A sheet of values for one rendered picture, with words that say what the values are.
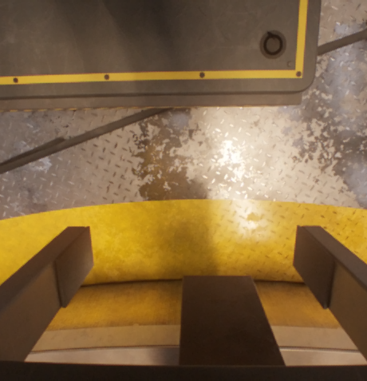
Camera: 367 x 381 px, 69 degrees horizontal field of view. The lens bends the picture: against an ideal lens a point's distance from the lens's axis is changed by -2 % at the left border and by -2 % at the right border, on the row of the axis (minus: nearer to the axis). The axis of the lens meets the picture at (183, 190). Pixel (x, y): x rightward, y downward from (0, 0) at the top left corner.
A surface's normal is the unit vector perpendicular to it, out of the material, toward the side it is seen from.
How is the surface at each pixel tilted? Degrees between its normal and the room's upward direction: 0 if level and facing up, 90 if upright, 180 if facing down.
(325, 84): 0
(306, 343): 90
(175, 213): 0
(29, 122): 0
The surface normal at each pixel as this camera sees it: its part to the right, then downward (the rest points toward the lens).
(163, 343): -0.05, -0.97
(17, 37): -0.03, 0.25
